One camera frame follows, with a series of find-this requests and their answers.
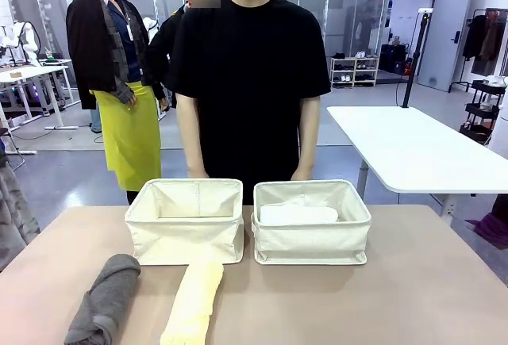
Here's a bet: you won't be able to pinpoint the person's left hand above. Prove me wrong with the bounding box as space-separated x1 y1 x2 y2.
291 167 316 182

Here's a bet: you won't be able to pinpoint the white towel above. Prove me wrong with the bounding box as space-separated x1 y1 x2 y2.
259 194 341 227

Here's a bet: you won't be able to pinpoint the pale yellow towel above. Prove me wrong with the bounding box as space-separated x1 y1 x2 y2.
160 262 225 345

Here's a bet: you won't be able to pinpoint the dark grey towel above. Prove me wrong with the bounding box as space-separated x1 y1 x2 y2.
63 253 142 345

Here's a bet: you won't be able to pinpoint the person's left forearm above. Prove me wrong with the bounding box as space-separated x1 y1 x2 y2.
296 93 321 170

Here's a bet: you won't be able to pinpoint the person's right forearm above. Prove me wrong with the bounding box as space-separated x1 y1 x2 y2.
176 91 210 170

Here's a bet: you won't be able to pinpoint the cream fabric storage basket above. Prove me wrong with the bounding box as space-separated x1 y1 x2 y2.
250 179 373 266
124 178 245 266

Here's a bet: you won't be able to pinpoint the bystander with yellow apron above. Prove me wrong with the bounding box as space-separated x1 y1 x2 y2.
65 0 164 205

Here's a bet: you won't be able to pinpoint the person in black t-shirt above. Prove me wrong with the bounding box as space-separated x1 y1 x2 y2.
164 0 333 207

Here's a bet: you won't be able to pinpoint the white shoe rack with shoes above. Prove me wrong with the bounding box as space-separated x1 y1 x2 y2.
330 56 380 89

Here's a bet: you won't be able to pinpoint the white folding table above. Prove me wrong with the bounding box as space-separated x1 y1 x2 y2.
325 105 508 217

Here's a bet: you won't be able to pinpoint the bald bystander in black jacket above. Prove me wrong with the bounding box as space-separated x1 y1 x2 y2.
144 0 191 122

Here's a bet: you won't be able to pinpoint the black bags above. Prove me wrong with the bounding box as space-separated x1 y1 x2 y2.
379 42 416 75

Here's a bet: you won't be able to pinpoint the grey draped cloth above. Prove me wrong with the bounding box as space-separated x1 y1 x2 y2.
0 158 40 273

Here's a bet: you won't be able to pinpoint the black utility cart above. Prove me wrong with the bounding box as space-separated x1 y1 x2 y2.
459 79 508 144

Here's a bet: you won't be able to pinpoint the purple cloth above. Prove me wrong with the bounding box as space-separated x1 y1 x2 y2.
466 194 508 251

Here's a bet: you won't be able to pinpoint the white desk with legs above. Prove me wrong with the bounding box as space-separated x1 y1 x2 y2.
0 58 80 155

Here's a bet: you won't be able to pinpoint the grey-white door panel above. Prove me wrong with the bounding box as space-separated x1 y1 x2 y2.
418 0 474 93

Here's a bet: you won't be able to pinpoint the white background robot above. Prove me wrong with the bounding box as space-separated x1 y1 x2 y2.
0 21 40 64

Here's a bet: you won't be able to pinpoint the black garment rack with coats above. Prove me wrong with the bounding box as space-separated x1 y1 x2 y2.
462 7 508 94

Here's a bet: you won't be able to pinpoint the black camera stand pole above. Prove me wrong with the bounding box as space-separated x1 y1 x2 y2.
401 7 434 109

